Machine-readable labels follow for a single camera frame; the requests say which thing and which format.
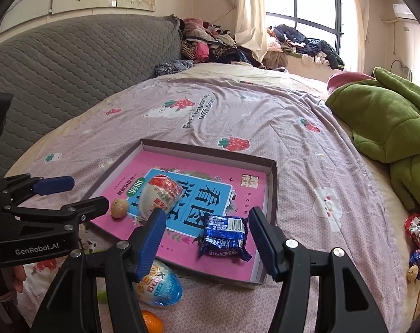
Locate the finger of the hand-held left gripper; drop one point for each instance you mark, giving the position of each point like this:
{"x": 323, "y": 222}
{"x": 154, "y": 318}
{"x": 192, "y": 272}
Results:
{"x": 54, "y": 185}
{"x": 85, "y": 208}

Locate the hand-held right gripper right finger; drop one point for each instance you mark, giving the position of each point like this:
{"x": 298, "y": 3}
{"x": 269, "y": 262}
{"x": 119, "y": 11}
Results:
{"x": 263, "y": 246}

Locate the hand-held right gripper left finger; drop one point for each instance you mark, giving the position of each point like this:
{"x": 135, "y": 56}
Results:
{"x": 151, "y": 246}

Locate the small brown ball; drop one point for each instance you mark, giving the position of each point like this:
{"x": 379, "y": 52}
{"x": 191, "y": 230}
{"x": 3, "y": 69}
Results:
{"x": 120, "y": 208}

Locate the blue snack packet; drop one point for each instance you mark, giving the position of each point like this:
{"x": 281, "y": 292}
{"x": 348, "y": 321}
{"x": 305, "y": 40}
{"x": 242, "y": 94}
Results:
{"x": 224, "y": 236}

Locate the blue toy egg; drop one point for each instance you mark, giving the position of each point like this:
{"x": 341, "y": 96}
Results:
{"x": 165, "y": 288}

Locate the shallow cardboard box pink book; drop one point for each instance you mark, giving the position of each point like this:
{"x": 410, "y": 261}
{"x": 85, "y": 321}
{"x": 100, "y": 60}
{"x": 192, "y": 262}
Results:
{"x": 270, "y": 194}

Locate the red and white toy egg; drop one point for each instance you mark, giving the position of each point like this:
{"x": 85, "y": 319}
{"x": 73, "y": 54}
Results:
{"x": 161, "y": 194}

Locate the orange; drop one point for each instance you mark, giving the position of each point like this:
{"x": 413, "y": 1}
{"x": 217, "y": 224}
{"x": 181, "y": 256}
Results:
{"x": 153, "y": 322}

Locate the person's left hand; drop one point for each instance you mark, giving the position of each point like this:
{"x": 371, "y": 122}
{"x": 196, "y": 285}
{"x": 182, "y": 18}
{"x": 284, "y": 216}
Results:
{"x": 20, "y": 274}

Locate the grey quilted headboard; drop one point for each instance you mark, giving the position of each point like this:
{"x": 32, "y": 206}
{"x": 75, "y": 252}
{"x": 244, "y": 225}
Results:
{"x": 74, "y": 76}

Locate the red and white snack packet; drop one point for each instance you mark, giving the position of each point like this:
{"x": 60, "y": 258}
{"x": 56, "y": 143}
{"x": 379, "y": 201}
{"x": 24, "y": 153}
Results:
{"x": 416, "y": 230}

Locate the dark patterned cloth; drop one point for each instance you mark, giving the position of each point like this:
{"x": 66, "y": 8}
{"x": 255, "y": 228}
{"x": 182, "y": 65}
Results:
{"x": 173, "y": 67}

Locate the green blanket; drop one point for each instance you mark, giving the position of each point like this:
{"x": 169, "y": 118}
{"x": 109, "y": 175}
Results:
{"x": 387, "y": 125}

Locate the dark pink pillow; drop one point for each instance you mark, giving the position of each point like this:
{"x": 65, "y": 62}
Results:
{"x": 348, "y": 80}

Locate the pile of dark clothes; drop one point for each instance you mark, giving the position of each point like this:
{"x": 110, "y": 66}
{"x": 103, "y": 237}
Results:
{"x": 307, "y": 45}

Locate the pile of mixed clothes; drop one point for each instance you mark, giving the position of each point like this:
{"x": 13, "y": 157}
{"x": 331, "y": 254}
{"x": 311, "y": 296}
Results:
{"x": 210, "y": 41}

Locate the cream curtain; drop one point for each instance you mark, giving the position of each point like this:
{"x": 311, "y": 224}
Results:
{"x": 250, "y": 17}
{"x": 357, "y": 24}

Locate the black framed window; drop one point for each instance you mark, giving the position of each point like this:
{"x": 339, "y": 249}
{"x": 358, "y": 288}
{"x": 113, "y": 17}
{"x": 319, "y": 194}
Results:
{"x": 314, "y": 3}

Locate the white air conditioner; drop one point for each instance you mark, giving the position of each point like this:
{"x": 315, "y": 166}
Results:
{"x": 404, "y": 11}

